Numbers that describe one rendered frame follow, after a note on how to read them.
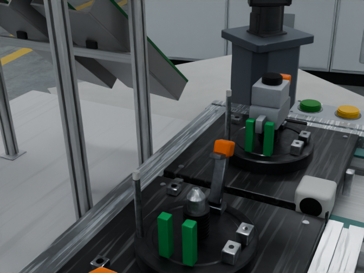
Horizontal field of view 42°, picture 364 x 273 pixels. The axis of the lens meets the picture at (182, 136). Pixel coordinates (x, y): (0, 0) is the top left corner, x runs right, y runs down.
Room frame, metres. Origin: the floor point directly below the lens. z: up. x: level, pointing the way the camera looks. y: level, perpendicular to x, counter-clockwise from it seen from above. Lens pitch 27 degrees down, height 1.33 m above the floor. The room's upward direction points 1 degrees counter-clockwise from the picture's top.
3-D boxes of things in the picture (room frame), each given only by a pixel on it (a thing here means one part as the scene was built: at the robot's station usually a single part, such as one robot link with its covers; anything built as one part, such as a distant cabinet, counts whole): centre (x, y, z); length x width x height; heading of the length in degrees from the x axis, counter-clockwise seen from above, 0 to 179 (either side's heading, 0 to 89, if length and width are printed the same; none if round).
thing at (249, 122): (0.62, -0.10, 1.01); 0.01 x 0.01 x 0.05; 62
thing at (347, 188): (0.60, -0.24, 0.95); 0.01 x 0.01 x 0.04; 62
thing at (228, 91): (0.65, -0.07, 1.03); 0.01 x 0.01 x 0.08
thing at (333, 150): (0.65, -0.13, 0.96); 0.24 x 0.24 x 0.02; 62
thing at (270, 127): (0.61, -0.12, 1.01); 0.01 x 0.01 x 0.05; 62
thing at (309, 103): (0.84, -0.25, 0.96); 0.04 x 0.04 x 0.02
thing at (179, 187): (0.55, 0.01, 0.98); 0.02 x 0.02 x 0.01; 62
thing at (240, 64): (1.02, -0.19, 0.96); 0.15 x 0.15 x 0.20; 27
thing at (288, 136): (0.65, -0.13, 0.98); 0.14 x 0.14 x 0.02
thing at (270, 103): (0.65, -0.13, 1.06); 0.08 x 0.04 x 0.07; 152
